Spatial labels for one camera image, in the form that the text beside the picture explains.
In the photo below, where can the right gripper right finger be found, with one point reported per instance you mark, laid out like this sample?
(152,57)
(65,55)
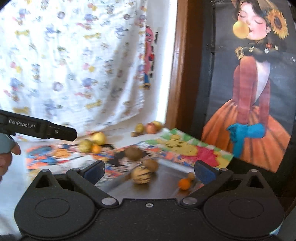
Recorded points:
(212,179)

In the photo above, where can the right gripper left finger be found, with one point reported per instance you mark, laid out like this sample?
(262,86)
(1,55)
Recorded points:
(84,182)

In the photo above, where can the large orange mandarin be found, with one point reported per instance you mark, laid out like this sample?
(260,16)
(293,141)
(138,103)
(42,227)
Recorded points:
(96,149)

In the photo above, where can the green yellow pear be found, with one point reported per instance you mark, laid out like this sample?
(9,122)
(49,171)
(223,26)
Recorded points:
(85,146)

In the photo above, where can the yellow lemon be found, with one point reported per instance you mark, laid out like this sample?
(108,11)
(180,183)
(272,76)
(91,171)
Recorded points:
(99,138)

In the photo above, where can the brown kiwi with sticker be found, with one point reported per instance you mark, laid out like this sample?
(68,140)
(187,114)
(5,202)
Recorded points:
(134,153)

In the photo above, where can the person's left hand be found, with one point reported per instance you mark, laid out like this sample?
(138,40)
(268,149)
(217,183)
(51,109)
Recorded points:
(6,159)

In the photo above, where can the small brown nut fruit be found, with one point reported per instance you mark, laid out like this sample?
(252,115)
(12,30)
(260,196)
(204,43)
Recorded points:
(191,176)

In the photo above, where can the small orange kumquat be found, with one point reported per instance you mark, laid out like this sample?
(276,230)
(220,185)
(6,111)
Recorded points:
(184,184)

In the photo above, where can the orange blue cartoon drawing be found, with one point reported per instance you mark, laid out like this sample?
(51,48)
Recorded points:
(58,158)

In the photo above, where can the anime character drawing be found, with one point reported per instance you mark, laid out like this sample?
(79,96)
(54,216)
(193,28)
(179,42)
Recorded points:
(116,162)

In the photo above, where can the metal tray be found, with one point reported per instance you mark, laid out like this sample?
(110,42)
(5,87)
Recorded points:
(163,184)

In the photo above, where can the Winnie the Pooh drawing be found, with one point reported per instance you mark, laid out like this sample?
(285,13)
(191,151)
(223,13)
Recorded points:
(179,147)

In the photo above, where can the striped pepino melon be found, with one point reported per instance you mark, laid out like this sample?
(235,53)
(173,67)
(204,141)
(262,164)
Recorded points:
(141,175)

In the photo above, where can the green lemon at back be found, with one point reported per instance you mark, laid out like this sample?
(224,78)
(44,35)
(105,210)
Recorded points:
(139,129)

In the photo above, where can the yellow fruit at back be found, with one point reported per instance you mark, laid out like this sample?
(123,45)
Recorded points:
(158,125)

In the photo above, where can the girl with sunflower painting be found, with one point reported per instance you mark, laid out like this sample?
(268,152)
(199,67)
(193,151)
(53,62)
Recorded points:
(251,108)

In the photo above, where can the red apple at back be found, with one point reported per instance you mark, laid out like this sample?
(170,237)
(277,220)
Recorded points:
(151,128)

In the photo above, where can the white cartoon print cloth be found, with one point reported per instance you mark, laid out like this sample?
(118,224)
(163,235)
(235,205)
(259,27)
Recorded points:
(75,63)

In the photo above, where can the brown wooden frame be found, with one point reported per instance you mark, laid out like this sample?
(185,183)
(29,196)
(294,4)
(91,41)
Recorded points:
(185,69)

